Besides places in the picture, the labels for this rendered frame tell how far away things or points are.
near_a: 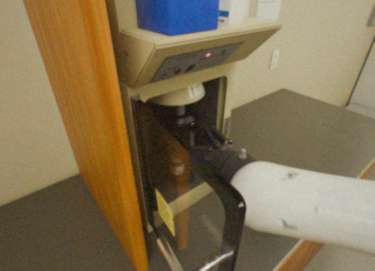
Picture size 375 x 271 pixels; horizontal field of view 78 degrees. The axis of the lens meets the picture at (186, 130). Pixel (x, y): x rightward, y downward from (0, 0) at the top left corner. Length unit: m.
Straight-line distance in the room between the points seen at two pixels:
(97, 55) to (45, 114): 0.60
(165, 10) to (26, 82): 0.60
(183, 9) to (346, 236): 0.36
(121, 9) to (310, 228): 0.43
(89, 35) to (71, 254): 0.62
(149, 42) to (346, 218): 0.33
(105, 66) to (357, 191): 0.35
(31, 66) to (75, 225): 0.51
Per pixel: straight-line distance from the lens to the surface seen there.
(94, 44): 0.34
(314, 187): 0.35
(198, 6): 0.39
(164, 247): 0.43
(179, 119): 0.64
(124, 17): 0.45
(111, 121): 0.38
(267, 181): 0.35
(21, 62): 0.86
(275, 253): 0.77
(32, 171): 1.01
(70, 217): 0.88
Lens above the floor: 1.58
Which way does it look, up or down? 32 degrees down
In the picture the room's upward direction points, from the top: straight up
